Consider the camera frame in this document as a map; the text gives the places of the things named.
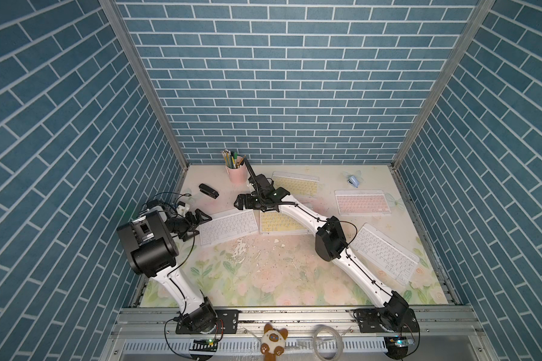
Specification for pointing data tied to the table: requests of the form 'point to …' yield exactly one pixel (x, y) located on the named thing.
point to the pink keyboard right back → (362, 202)
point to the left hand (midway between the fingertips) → (206, 223)
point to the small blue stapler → (353, 181)
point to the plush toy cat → (272, 342)
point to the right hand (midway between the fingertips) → (241, 205)
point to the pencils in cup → (231, 159)
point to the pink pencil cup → (238, 175)
